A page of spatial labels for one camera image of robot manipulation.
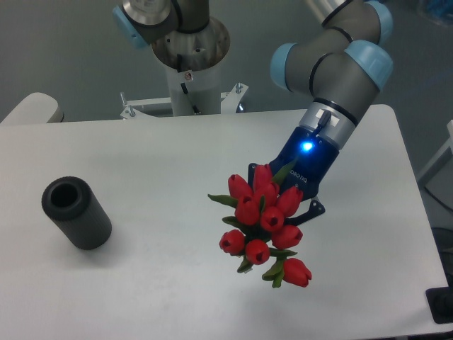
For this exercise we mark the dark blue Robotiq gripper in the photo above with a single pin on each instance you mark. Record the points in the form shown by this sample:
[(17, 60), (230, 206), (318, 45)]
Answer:
[(314, 158)]

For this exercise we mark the red tulip bouquet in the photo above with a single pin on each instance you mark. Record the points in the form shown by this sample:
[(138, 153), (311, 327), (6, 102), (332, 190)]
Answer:
[(264, 225)]

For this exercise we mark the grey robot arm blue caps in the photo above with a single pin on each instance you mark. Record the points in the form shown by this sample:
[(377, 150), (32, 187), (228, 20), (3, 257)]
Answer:
[(344, 70)]

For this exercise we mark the white furniture at right edge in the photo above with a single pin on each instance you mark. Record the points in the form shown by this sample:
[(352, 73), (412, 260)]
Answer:
[(434, 165)]

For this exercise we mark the black device at table edge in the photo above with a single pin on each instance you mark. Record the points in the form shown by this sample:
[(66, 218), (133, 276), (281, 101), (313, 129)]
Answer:
[(440, 304)]

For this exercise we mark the black ribbed cylindrical vase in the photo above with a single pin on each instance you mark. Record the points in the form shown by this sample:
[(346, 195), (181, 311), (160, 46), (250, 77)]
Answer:
[(71, 204)]

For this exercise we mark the white rounded chair part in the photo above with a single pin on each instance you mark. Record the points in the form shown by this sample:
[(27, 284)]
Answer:
[(36, 108)]

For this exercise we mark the white metal base frame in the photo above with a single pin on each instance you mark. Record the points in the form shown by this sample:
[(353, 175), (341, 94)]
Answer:
[(229, 103)]

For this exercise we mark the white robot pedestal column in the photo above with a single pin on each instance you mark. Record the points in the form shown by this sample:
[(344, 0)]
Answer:
[(192, 62)]

